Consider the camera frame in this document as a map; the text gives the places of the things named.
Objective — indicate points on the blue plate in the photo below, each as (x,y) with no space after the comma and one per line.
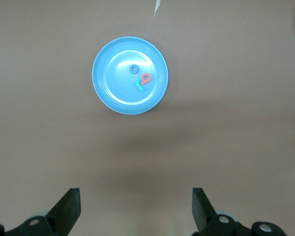
(113,86)

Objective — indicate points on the blue letter o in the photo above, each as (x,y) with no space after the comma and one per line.
(131,69)

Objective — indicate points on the white tape scrap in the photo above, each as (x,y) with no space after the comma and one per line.
(157,6)

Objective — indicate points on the red letter b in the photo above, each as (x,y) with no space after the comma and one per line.
(149,79)

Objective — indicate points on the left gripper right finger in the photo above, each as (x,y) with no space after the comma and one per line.
(202,216)

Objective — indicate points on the brown table cover sheet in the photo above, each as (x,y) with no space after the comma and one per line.
(39,98)

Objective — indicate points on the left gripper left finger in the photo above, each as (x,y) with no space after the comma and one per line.
(64,216)

